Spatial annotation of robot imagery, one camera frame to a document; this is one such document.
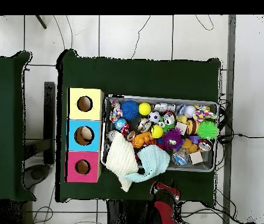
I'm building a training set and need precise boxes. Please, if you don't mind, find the wooden box with three holes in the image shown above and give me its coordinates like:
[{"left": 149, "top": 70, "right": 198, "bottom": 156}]
[{"left": 65, "top": 87, "right": 105, "bottom": 184}]

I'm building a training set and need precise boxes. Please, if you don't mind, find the cream yellow waffle cloth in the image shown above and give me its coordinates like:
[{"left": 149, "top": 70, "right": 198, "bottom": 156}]
[{"left": 105, "top": 132, "right": 139, "bottom": 193}]

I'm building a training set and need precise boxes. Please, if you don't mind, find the small soccer ball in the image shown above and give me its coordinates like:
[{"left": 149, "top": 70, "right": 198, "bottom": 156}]
[{"left": 148, "top": 110, "right": 163, "bottom": 124}]

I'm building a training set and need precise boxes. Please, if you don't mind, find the yellow smiley ball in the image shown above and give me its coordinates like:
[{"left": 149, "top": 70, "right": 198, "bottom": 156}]
[{"left": 150, "top": 125, "right": 164, "bottom": 139}]

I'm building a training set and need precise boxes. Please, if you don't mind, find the green spiky rubber ball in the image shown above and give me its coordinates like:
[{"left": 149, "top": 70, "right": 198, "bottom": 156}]
[{"left": 197, "top": 120, "right": 220, "bottom": 141}]

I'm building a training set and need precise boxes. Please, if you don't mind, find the black cable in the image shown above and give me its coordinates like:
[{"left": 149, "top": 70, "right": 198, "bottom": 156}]
[{"left": 215, "top": 132, "right": 264, "bottom": 142}]

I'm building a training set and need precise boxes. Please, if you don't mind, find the blue spiky rubber ball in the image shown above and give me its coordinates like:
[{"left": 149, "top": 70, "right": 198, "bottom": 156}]
[{"left": 121, "top": 100, "right": 140, "bottom": 121}]

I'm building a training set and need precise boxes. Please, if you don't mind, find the dark green tablecloth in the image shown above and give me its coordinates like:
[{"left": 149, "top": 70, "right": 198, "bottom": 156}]
[{"left": 55, "top": 48, "right": 222, "bottom": 204}]

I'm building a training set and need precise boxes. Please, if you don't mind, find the purple spiky monster toy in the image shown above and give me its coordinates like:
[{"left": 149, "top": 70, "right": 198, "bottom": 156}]
[{"left": 161, "top": 128, "right": 185, "bottom": 152}]

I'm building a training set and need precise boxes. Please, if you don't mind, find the orange plastic toy block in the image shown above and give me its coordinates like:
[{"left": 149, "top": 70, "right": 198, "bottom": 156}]
[{"left": 131, "top": 131, "right": 153, "bottom": 149}]

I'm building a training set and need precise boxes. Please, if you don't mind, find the mint green waffle cloth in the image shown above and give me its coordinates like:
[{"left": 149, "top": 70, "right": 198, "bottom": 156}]
[{"left": 124, "top": 144, "right": 171, "bottom": 184}]

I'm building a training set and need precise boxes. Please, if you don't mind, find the clear mesh bin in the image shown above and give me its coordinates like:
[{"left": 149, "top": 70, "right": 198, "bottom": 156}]
[{"left": 101, "top": 95, "right": 219, "bottom": 173}]

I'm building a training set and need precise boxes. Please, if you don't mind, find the colourful rope knot toy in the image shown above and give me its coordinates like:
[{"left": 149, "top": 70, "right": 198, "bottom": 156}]
[{"left": 109, "top": 99, "right": 124, "bottom": 124}]

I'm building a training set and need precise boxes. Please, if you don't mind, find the green covered side table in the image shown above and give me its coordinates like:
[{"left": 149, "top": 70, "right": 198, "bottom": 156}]
[{"left": 0, "top": 50, "right": 33, "bottom": 202}]

